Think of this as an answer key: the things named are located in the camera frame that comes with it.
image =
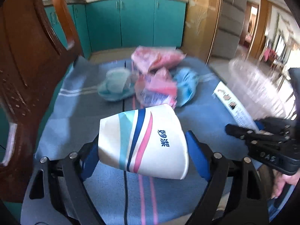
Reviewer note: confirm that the silver refrigerator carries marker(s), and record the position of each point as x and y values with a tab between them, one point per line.
230	27

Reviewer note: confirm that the wooden glass door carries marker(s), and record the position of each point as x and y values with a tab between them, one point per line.
200	27

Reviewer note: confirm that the teal kitchen cabinet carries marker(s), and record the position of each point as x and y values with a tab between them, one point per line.
111	24

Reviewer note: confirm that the white ointment box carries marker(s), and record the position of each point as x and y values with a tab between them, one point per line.
235	107

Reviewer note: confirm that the pink plastic bag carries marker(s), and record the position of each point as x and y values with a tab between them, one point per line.
147	59

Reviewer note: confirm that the teal face mask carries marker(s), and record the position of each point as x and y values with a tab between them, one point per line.
118	84

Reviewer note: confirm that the carved wooden chair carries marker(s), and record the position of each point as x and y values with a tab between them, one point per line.
33	62

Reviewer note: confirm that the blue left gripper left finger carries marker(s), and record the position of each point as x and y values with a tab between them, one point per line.
88	158

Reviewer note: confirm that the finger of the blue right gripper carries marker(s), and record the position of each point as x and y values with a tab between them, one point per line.
259	124

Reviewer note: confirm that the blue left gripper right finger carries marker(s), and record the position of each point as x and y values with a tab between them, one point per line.
200	154

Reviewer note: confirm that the person's right hand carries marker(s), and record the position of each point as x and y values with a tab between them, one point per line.
280	181

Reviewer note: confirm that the white striped paper cup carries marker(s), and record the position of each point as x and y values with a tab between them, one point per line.
148	141

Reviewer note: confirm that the pink printed wrapper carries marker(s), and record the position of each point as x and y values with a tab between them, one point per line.
156	89

